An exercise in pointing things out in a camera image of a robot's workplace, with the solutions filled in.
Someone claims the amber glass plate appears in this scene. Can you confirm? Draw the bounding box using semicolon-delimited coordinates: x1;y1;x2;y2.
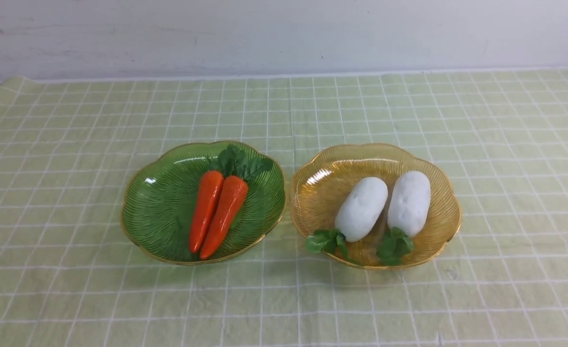
290;143;462;270

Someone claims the white toy radish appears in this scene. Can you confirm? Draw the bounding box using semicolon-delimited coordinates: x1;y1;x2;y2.
377;171;431;266
305;176;388;264

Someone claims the green glass plate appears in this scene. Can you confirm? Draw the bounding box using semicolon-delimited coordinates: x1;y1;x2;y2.
121;140;287;266

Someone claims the green checkered tablecloth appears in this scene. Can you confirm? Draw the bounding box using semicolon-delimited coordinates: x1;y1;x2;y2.
0;70;568;347

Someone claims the orange toy carrot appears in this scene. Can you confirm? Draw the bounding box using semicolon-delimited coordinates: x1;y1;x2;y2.
199;145;274;260
189;159;224;257

